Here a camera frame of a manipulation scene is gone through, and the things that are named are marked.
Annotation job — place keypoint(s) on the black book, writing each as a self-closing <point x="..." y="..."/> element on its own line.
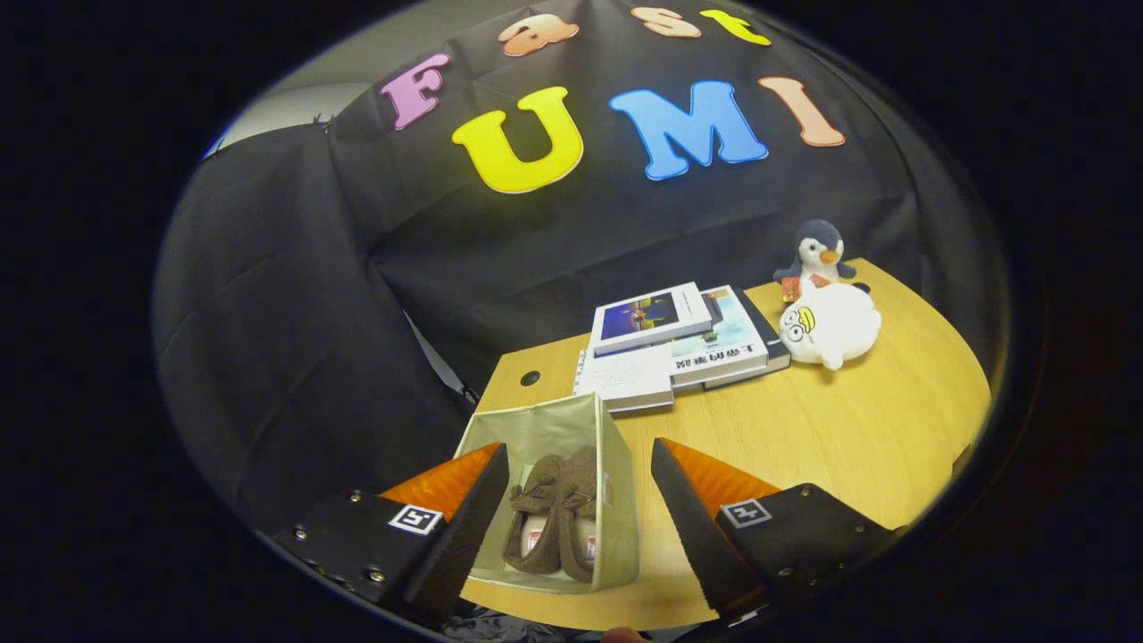
<point x="775" y="348"/>

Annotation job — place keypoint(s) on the grey penguin plush toy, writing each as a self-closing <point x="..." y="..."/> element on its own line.
<point x="820" y="250"/>

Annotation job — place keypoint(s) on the white seal plush toy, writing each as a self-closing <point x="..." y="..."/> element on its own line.
<point x="835" y="330"/>

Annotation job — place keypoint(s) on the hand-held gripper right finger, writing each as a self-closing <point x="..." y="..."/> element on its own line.
<point x="701" y="536"/>

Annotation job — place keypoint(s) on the plain white book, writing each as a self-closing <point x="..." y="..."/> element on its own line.
<point x="625" y="379"/>

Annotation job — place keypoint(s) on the brown fuzzy shoe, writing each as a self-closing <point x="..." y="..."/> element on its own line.
<point x="580" y="482"/>
<point x="536" y="487"/>

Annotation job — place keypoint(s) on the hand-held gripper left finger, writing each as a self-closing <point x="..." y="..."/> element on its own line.
<point x="464" y="545"/>

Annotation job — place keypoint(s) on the pale green fabric storage box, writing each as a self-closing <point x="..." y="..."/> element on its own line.
<point x="545" y="429"/>

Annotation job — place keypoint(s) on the book with landscape cover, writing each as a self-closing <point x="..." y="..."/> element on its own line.
<point x="728" y="344"/>

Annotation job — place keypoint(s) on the small book dark photo cover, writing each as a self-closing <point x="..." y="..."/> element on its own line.
<point x="652" y="317"/>

